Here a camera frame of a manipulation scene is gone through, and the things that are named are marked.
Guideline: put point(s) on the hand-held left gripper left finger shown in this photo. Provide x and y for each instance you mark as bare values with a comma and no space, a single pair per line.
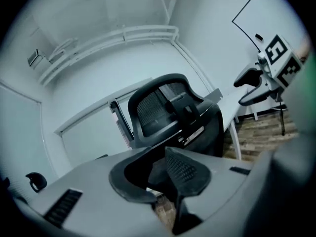
98,189

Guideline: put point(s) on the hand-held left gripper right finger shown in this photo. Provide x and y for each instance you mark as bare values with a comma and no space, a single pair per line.
190,174

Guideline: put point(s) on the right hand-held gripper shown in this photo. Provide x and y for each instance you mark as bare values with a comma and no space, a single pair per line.
279,58

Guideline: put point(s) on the black mesh office chair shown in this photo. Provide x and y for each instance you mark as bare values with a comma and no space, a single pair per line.
158,112

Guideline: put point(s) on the black swivel chair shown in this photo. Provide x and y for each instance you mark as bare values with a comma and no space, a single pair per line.
37,181

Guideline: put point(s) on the long white desk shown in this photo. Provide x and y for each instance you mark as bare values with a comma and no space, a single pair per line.
233,107

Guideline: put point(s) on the black whiteboard eraser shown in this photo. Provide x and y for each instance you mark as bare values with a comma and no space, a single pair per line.
258,36

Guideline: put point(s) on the frosted glass window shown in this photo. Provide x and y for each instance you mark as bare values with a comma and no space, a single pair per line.
89,125

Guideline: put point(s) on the dark framed glass door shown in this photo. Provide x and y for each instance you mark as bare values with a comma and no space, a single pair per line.
122,122

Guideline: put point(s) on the whiteboard on rolling stand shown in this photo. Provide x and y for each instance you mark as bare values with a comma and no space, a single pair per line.
276,11

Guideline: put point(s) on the white ceiling pipes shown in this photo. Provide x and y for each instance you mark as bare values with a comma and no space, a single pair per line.
111,43

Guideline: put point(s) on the white wall pipe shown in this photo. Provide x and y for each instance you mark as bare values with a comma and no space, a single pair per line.
169,4

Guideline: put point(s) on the grey wall vent box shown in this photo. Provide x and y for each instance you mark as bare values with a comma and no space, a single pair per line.
36,57

